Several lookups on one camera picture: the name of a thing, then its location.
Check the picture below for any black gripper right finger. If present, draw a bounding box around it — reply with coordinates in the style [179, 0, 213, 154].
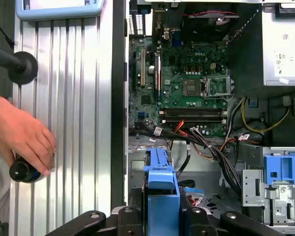
[184, 206, 285, 236]

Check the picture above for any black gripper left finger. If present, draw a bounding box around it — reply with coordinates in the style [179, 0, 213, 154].
[46, 206, 146, 236]

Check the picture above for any red orange disk wire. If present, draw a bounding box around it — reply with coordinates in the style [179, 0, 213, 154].
[186, 195, 203, 207]

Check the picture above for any blue disk wire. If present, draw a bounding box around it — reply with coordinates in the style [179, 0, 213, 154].
[183, 187, 205, 194]

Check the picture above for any hard disk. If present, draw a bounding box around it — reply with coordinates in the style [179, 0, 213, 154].
[143, 147, 181, 236]

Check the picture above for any round black blue-ringed tool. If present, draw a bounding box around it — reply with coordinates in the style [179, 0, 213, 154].
[9, 157, 43, 183]

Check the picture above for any metal disk bay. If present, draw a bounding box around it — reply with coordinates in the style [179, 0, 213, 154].
[127, 141, 242, 215]

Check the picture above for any black RAM slot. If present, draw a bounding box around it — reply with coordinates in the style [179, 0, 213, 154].
[159, 112, 227, 117]
[159, 109, 227, 113]
[159, 119, 227, 124]
[159, 116, 227, 120]

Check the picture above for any black expansion slot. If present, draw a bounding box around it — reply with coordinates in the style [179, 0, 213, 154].
[132, 51, 137, 90]

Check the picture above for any tan expansion slot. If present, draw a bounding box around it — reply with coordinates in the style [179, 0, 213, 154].
[140, 48, 147, 88]

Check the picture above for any person's bare hand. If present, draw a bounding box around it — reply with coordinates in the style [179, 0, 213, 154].
[0, 90, 58, 177]

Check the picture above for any metal optical drive cage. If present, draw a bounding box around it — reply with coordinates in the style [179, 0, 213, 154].
[241, 147, 295, 228]

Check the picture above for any blue plastic cage latch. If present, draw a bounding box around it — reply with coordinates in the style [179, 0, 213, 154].
[263, 152, 295, 185]

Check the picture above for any black open PC case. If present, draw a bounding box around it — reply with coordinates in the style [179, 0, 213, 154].
[110, 0, 295, 236]

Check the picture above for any CPU socket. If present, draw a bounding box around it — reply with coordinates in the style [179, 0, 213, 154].
[182, 78, 204, 98]

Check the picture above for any green Dell motherboard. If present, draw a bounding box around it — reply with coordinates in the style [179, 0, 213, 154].
[128, 36, 234, 138]

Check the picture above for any black CPU fan shroud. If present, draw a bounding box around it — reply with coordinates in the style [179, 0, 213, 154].
[151, 9, 239, 51]

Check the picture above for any grey power supply unit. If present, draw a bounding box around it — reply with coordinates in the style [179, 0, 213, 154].
[262, 0, 295, 87]

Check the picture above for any pale blue teach pendant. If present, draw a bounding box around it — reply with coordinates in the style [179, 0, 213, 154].
[15, 0, 105, 22]

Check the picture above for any black cable bundle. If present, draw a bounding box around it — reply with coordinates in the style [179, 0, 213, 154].
[129, 126, 243, 197]

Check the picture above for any orange flat cable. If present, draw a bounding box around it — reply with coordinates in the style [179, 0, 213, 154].
[174, 119, 185, 134]

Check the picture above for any yellow wire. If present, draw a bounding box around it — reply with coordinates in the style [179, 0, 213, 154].
[240, 96, 291, 134]

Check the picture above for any metal socket cover frame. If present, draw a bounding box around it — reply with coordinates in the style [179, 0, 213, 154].
[202, 74, 232, 99]

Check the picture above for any black cable boot with disc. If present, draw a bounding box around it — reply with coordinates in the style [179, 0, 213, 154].
[0, 44, 39, 86]

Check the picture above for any black white twisted wire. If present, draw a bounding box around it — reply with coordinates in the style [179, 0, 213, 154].
[227, 9, 259, 48]

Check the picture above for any thin red fan wire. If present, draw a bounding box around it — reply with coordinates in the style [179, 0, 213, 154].
[181, 10, 239, 18]

